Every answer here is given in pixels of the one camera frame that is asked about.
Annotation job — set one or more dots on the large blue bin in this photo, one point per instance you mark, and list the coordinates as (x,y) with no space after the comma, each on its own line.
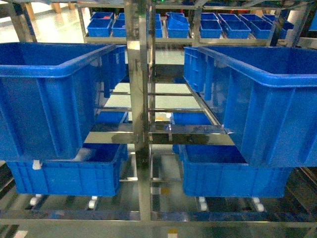
(50,97)
(221,171)
(97,176)
(267,99)

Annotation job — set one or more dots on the large blue bin lower left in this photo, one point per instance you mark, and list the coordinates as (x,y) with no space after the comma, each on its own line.
(97,176)

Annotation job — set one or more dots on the large blue bin lower right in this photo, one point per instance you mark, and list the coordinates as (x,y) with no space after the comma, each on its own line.
(221,171)

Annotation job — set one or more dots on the large blue bin upper left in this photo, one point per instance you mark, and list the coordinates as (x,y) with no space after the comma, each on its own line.
(50,97)

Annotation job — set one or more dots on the large blue bin upper right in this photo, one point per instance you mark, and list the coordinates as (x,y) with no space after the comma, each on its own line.
(267,99)

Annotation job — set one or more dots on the stainless steel rack frame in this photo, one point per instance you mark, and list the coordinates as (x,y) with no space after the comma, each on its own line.
(150,203)

